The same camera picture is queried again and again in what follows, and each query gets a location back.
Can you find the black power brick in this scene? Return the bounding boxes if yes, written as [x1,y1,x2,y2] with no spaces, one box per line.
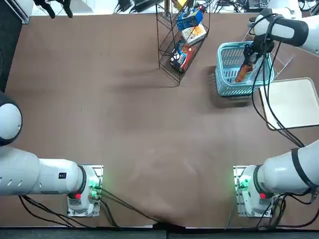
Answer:
[117,0,133,12]
[133,0,155,13]

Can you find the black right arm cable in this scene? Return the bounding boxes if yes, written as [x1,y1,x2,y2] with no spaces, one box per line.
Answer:
[251,14,306,147]

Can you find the cream rectangular tray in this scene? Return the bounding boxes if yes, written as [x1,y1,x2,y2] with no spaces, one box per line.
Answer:
[258,77,319,131]

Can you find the white cracker box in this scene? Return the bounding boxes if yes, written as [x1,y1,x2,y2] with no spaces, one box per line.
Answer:
[180,23,207,46]

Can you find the clear acrylic beverage shelf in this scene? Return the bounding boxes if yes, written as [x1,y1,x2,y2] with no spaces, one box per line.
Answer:
[240,14,295,82]

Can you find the black left base cable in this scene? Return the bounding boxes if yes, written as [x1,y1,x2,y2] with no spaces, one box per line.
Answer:
[98,186,160,224]

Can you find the blue Oreo cookie pack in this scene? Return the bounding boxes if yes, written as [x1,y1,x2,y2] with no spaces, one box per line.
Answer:
[175,6,204,29]

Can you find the brown chocolate cookie box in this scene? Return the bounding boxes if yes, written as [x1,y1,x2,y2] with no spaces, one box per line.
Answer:
[170,42,195,73]

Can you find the black wire snack shelf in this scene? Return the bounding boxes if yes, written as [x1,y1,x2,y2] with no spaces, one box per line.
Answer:
[156,0,210,87]

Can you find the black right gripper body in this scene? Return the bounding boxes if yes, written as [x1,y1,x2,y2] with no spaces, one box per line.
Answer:
[250,37,275,54]

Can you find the light blue plastic shopping basket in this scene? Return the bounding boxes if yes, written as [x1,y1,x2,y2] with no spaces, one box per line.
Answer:
[214,41,275,97]

